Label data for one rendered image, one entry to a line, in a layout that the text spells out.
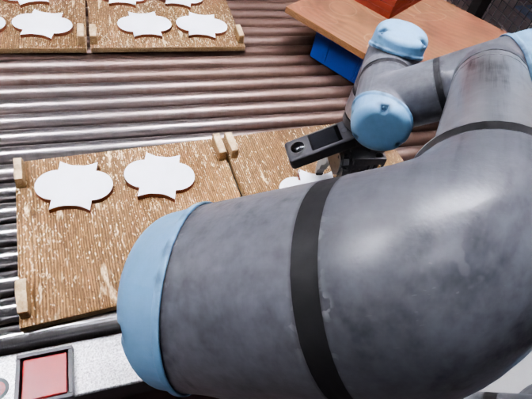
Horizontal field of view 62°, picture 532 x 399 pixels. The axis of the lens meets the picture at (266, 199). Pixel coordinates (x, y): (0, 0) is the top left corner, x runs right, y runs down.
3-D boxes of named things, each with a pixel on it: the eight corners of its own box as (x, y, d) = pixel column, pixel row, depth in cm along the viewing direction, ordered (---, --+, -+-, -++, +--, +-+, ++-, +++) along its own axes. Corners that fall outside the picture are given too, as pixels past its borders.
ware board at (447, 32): (511, 41, 134) (514, 36, 133) (440, 106, 107) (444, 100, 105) (376, -29, 150) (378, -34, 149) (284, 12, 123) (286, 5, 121)
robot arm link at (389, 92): (431, 88, 48) (433, 39, 55) (336, 115, 54) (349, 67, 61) (450, 142, 52) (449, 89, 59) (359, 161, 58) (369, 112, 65)
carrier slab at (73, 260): (268, 274, 81) (270, 269, 80) (21, 332, 68) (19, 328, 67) (217, 142, 101) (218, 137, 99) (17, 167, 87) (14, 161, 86)
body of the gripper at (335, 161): (375, 183, 79) (402, 133, 70) (330, 183, 77) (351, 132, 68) (363, 152, 84) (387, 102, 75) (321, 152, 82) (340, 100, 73)
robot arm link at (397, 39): (373, 37, 57) (379, 8, 62) (347, 104, 65) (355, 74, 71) (432, 55, 56) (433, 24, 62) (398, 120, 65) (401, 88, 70)
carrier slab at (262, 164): (447, 231, 95) (450, 227, 94) (272, 273, 82) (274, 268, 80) (372, 123, 115) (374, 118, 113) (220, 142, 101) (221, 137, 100)
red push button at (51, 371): (69, 394, 64) (66, 392, 63) (23, 405, 62) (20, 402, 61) (68, 355, 67) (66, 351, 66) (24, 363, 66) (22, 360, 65)
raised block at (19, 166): (27, 188, 83) (23, 178, 81) (16, 189, 82) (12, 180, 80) (25, 165, 86) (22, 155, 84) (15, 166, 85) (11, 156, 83)
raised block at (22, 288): (32, 318, 68) (28, 310, 66) (19, 321, 67) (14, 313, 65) (31, 285, 71) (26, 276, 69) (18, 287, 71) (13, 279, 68)
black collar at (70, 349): (74, 399, 64) (73, 396, 62) (16, 412, 62) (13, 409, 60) (74, 348, 68) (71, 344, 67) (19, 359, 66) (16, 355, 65)
